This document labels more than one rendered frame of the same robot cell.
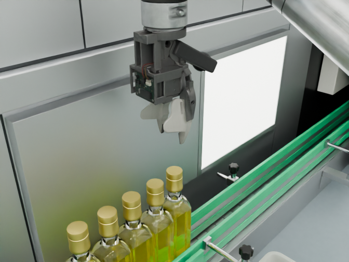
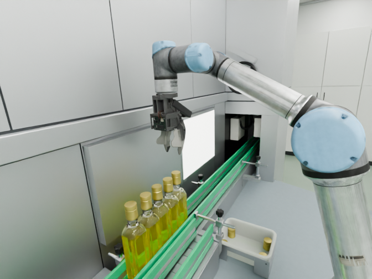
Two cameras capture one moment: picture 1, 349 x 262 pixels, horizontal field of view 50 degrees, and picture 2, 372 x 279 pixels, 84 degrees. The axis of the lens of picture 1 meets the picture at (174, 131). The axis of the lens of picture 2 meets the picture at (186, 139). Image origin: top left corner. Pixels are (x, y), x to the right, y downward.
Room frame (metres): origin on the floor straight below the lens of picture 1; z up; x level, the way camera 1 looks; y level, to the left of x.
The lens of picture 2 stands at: (-0.07, 0.11, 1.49)
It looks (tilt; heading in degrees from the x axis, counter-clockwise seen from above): 16 degrees down; 348
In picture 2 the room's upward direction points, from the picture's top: 3 degrees counter-clockwise
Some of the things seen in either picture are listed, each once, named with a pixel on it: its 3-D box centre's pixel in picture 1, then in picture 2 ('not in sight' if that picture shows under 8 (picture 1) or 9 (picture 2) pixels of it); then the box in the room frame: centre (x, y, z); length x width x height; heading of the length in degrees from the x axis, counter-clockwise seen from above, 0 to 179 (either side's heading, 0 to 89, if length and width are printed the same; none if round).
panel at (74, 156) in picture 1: (190, 123); (175, 153); (0.87, -0.04, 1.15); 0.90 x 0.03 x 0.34; 136
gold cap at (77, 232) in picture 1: (78, 237); (131, 210); (0.47, 0.16, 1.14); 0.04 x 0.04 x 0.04
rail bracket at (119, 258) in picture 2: not in sight; (117, 260); (0.51, 0.23, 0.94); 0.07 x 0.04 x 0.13; 46
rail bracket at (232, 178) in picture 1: (226, 181); (197, 185); (0.90, -0.15, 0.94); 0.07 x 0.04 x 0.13; 46
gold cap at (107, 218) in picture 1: (108, 221); (145, 200); (0.51, 0.12, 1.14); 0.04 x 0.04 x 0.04
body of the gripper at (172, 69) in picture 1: (161, 63); (166, 112); (0.62, 0.02, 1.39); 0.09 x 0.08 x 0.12; 131
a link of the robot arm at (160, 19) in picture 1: (165, 14); (166, 87); (0.62, 0.01, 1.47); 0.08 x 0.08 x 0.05
